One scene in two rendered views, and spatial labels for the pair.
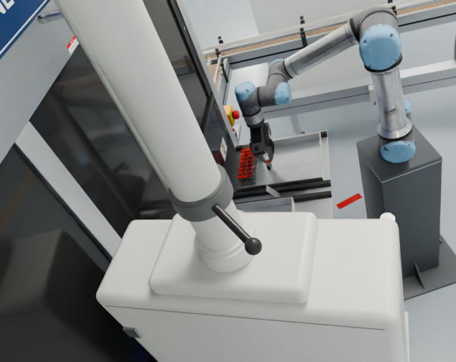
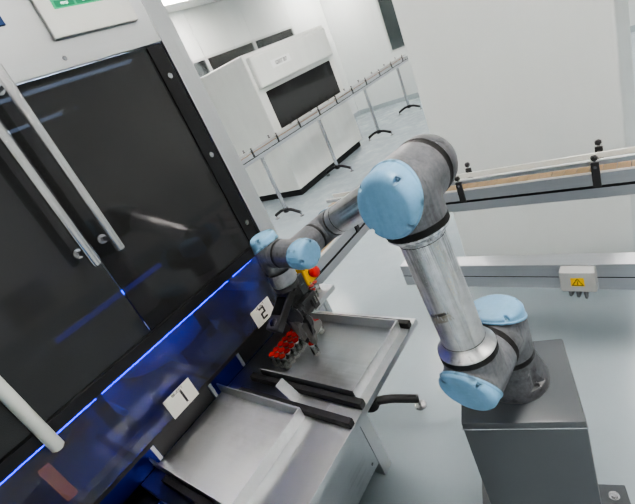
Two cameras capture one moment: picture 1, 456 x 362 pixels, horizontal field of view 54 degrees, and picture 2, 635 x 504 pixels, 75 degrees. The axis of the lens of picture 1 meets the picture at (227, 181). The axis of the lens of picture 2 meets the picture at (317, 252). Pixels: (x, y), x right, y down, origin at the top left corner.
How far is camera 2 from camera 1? 97 cm
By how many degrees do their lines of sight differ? 26
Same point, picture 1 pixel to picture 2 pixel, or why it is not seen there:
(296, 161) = (350, 354)
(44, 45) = not seen: outside the picture
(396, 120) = (452, 334)
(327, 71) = (534, 239)
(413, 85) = not seen: outside the picture
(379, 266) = not seen: outside the picture
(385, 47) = (388, 199)
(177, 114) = not seen: outside the picture
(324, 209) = (329, 445)
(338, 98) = (515, 275)
